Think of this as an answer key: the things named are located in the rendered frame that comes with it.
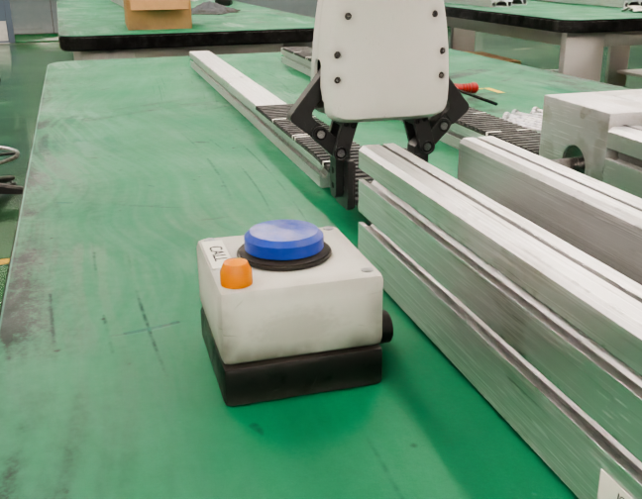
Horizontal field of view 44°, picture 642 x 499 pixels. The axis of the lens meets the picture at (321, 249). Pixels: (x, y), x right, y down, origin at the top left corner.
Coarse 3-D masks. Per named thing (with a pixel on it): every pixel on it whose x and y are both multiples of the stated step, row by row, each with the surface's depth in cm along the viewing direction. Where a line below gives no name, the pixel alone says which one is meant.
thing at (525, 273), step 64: (384, 192) 51; (448, 192) 41; (512, 192) 48; (576, 192) 42; (384, 256) 49; (448, 256) 40; (512, 256) 34; (576, 256) 32; (640, 256) 37; (448, 320) 41; (512, 320) 34; (576, 320) 29; (640, 320) 27; (512, 384) 35; (576, 384) 30; (640, 384) 28; (576, 448) 30; (640, 448) 27
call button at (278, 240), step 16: (272, 224) 40; (288, 224) 40; (304, 224) 40; (256, 240) 38; (272, 240) 38; (288, 240) 38; (304, 240) 38; (320, 240) 39; (256, 256) 38; (272, 256) 38; (288, 256) 38; (304, 256) 38
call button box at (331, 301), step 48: (240, 240) 42; (336, 240) 42; (288, 288) 36; (336, 288) 37; (240, 336) 36; (288, 336) 37; (336, 336) 38; (384, 336) 42; (240, 384) 37; (288, 384) 38; (336, 384) 39
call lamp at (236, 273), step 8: (224, 264) 36; (232, 264) 36; (240, 264) 36; (248, 264) 36; (224, 272) 36; (232, 272) 36; (240, 272) 36; (248, 272) 36; (224, 280) 36; (232, 280) 36; (240, 280) 36; (248, 280) 36; (232, 288) 36; (240, 288) 36
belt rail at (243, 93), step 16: (192, 64) 157; (208, 64) 138; (224, 64) 138; (208, 80) 137; (224, 80) 121; (240, 80) 120; (224, 96) 123; (240, 96) 109; (256, 96) 106; (272, 96) 105; (240, 112) 111; (256, 112) 100; (272, 128) 91; (288, 144) 87; (304, 160) 79; (320, 176) 73
